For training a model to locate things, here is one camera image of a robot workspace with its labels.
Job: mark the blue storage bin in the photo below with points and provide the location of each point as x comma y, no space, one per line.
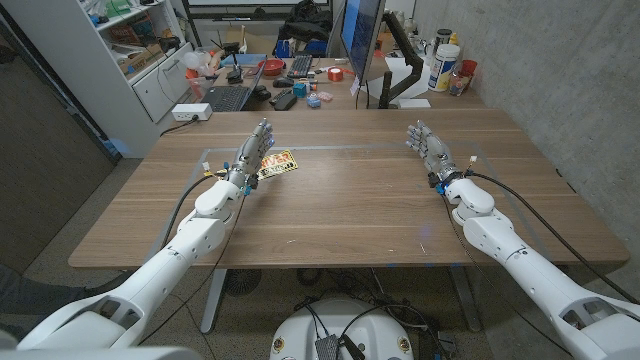
315,48

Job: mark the white plastic bag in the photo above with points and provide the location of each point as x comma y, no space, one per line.
195,61

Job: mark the cardboard box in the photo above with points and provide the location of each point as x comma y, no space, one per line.
142,59

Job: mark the black controller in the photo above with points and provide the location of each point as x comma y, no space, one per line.
261,93

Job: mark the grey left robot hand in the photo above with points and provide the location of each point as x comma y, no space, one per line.
250,155

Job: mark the black computer mouse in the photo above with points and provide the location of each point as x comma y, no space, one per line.
283,82

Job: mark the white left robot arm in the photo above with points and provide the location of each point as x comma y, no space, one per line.
150,275

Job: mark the yellow squeeze bottle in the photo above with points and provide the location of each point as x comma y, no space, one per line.
454,39

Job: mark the white power strip box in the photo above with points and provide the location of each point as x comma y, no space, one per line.
190,111

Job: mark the black laptop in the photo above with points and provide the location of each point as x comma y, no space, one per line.
225,97

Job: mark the black desk stand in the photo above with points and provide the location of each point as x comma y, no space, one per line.
235,76

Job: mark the white shelf cabinet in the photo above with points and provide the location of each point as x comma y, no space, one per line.
100,85

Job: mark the white wipes canister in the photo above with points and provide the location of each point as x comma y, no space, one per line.
442,67

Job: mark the clear glass jar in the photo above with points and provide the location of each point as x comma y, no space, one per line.
456,84

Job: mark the white robot chest cover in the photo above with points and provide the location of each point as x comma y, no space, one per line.
100,354

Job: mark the round black fan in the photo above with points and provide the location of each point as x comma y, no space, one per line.
242,281

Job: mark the black backpack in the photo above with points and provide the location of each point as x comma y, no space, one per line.
305,22

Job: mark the dark trouser leg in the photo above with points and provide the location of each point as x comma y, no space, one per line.
20,295

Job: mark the yellow new driver bumper sticker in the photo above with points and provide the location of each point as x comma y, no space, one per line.
282,162

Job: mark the red tape roll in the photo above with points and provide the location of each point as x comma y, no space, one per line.
335,75

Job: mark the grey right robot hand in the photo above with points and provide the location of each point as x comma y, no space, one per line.
435,152

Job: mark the black lid bottle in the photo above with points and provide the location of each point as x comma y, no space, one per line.
442,37

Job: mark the small pink item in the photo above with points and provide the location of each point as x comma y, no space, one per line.
325,96

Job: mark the white robot torso base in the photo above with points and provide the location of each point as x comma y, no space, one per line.
370,330

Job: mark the small blue toy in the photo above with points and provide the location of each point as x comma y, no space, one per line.
313,101

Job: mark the blue cube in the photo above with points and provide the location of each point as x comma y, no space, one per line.
299,90

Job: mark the flat white box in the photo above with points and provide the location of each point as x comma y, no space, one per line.
414,103

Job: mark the black oblong case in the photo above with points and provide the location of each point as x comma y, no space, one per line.
286,102

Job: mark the white paper sheet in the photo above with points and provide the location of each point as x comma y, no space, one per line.
400,70

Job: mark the red bowl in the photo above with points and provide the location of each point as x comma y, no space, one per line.
271,67

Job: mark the computer monitor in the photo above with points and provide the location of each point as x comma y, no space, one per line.
360,35

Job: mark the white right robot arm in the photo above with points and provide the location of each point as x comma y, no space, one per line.
525,270

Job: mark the black keyboard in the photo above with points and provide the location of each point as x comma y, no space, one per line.
300,66

